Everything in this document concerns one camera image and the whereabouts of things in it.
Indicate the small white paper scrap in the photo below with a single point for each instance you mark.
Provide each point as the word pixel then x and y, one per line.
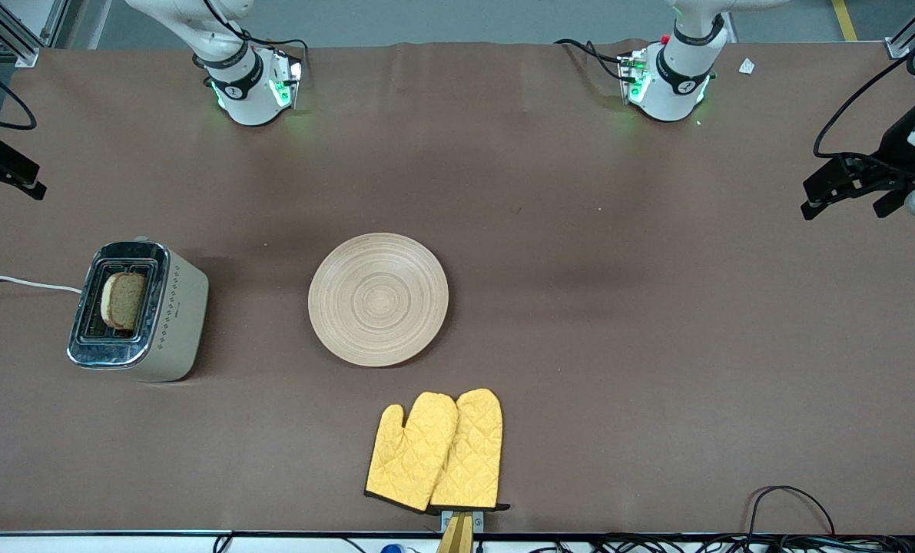
pixel 747 66

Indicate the yellow quilted oven mitt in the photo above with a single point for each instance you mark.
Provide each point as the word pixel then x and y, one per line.
pixel 411 453
pixel 476 445

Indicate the brown toast slice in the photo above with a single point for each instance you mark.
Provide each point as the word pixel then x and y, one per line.
pixel 125 301

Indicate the grey metal bracket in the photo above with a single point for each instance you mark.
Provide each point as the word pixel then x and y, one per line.
pixel 479 521

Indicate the round wooden plate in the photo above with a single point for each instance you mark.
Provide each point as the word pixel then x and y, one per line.
pixel 378 299

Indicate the brown table mat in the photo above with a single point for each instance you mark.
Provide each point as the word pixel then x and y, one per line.
pixel 580 307

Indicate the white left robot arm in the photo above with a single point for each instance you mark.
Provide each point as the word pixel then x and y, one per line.
pixel 676 84

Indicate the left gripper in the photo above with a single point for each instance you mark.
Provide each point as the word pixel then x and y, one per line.
pixel 892 156

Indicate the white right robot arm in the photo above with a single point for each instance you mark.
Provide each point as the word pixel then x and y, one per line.
pixel 246 92

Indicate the beige chrome two-slot toaster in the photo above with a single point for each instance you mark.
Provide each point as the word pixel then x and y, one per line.
pixel 180 322

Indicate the small blue cap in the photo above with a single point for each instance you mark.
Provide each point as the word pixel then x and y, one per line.
pixel 392 548

